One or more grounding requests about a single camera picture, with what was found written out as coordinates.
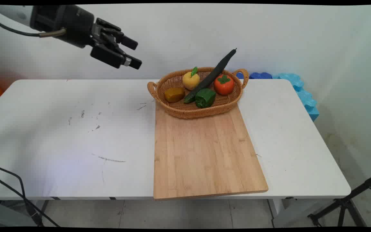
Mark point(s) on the orange toy persimmon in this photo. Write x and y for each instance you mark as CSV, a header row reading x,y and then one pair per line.
x,y
224,85

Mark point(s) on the green toy bell pepper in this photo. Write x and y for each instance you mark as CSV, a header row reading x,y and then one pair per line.
x,y
205,98

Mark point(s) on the dark green cucumber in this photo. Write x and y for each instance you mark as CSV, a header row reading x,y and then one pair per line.
x,y
212,76

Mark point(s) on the wooden cutting board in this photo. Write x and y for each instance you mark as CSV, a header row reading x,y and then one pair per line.
x,y
204,154

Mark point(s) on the white table leg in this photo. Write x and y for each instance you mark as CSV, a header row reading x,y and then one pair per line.
x,y
277,209

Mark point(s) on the black tripod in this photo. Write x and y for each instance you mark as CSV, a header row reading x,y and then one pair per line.
x,y
346,203

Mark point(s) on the brown toy potato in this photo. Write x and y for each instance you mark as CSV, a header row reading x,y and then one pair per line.
x,y
174,94

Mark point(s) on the light blue foam piece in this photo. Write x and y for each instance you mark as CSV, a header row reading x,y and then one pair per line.
x,y
304,96

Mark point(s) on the woven wicker basket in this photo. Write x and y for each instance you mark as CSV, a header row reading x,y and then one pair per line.
x,y
185,111

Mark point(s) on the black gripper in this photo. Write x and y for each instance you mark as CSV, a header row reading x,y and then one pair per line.
x,y
66,24

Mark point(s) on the yellow toy apple with leaf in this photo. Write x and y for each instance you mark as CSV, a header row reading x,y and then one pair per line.
x,y
190,81

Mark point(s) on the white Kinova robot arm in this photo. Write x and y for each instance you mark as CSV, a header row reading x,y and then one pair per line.
x,y
10,14

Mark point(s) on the dark blue foam piece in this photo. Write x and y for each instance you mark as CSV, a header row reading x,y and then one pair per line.
x,y
260,75

